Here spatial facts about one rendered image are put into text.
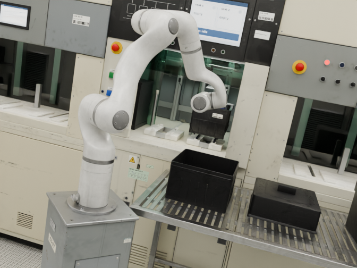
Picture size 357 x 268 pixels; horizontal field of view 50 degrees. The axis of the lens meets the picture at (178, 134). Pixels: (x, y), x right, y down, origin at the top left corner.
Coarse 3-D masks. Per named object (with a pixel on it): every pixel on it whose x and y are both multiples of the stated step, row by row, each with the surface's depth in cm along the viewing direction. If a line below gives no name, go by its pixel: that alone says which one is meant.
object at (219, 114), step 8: (232, 104) 229; (192, 112) 226; (208, 112) 224; (216, 112) 223; (224, 112) 221; (192, 120) 227; (200, 120) 226; (208, 120) 225; (216, 120) 224; (224, 120) 223; (192, 128) 228; (200, 128) 227; (208, 128) 226; (216, 128) 225; (224, 128) 224; (208, 136) 227; (216, 136) 226
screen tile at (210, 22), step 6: (198, 6) 195; (204, 6) 194; (210, 6) 193; (216, 6) 193; (192, 12) 196; (210, 12) 194; (216, 12) 193; (198, 18) 196; (204, 18) 195; (210, 18) 194; (198, 24) 196; (204, 24) 196; (210, 24) 195
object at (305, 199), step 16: (256, 192) 167; (272, 192) 171; (288, 192) 174; (304, 192) 180; (256, 208) 165; (272, 208) 163; (288, 208) 161; (304, 208) 160; (288, 224) 163; (304, 224) 161
